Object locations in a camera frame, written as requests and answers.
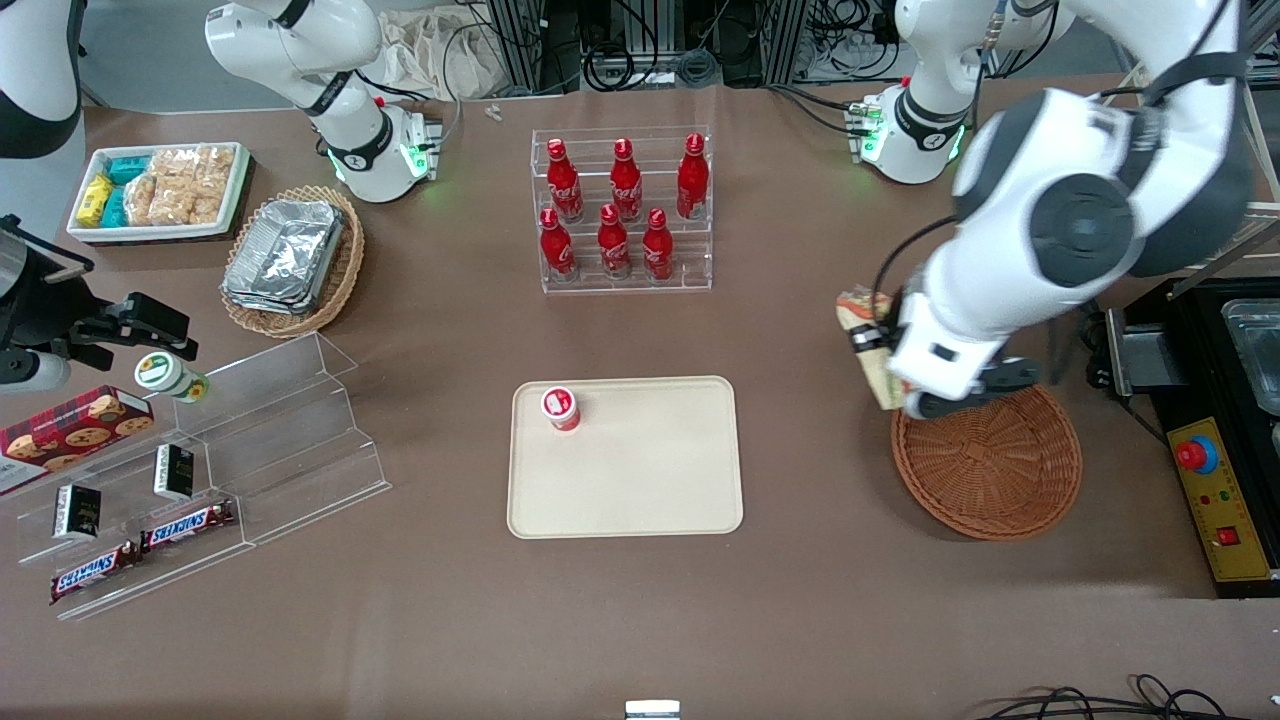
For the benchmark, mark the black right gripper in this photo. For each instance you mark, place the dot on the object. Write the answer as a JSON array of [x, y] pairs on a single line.
[[42, 307]]

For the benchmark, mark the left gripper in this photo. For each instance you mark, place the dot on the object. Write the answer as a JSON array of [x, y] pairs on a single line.
[[872, 340]]

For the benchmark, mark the plastic-wrapped triangle sandwich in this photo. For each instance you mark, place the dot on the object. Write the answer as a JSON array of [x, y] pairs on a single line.
[[880, 385]]

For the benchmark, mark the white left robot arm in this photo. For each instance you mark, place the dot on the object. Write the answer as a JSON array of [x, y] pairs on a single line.
[[1080, 220]]

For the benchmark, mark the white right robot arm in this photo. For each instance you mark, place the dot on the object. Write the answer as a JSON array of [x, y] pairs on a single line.
[[355, 145]]

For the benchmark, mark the white rectangular snack tray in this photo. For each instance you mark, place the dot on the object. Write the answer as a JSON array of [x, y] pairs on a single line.
[[235, 195]]

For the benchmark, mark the round brown wicker basket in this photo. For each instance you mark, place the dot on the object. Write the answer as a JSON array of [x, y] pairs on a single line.
[[990, 470]]

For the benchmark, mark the oval tan wicker basket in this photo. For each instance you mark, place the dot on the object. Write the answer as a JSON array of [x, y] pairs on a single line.
[[340, 280]]

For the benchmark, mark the cream plastic serving tray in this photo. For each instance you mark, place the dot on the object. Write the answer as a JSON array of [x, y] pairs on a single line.
[[650, 470]]

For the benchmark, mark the green white lidded cup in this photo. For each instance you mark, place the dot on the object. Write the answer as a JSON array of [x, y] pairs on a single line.
[[165, 375]]

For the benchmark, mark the teal snack packet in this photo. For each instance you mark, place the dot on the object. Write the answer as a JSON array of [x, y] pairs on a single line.
[[115, 208], [128, 169]]

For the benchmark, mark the clear bag rice crackers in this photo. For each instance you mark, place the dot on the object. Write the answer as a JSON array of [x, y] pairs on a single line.
[[195, 160], [143, 200], [192, 203]]

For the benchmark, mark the red plaid cookie box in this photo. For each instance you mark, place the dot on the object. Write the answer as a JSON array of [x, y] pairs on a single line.
[[70, 435]]

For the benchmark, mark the small black chocolate box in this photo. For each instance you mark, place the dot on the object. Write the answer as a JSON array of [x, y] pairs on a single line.
[[77, 512], [173, 472]]

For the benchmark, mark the yellow snack packet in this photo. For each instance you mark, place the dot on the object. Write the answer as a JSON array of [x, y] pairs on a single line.
[[95, 200]]

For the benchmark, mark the stacked silver foil containers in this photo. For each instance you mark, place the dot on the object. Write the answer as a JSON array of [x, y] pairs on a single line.
[[285, 255]]

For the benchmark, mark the clear acrylic step shelf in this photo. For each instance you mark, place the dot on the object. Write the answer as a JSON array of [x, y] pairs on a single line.
[[300, 450]]

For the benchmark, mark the clear acrylic bottle rack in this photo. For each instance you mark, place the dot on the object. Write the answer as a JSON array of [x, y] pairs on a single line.
[[690, 262]]

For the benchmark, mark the Snickers chocolate bar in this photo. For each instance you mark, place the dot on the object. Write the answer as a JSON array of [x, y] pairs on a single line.
[[93, 572], [188, 526]]

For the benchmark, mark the red cola bottle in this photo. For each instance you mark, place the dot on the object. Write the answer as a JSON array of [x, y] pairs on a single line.
[[658, 250], [557, 250], [565, 190], [693, 185], [614, 248], [626, 190]]

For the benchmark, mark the red white lidded cup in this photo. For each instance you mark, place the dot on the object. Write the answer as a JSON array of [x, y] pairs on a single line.
[[561, 408]]

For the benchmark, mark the slanted aluminium bar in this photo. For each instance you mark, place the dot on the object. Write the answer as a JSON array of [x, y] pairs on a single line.
[[1225, 262]]

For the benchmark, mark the silver metal pan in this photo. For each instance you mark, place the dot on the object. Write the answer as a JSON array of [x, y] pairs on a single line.
[[1255, 350]]

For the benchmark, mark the white cloth bag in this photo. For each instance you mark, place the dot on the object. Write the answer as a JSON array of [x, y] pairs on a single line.
[[440, 50]]

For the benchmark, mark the white box at table edge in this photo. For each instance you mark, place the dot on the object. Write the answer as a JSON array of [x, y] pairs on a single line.
[[652, 710]]

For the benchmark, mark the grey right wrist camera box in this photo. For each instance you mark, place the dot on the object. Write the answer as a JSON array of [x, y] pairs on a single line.
[[35, 372]]

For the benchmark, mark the aluminium profile frame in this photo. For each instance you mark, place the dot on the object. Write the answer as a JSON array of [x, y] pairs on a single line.
[[525, 45]]

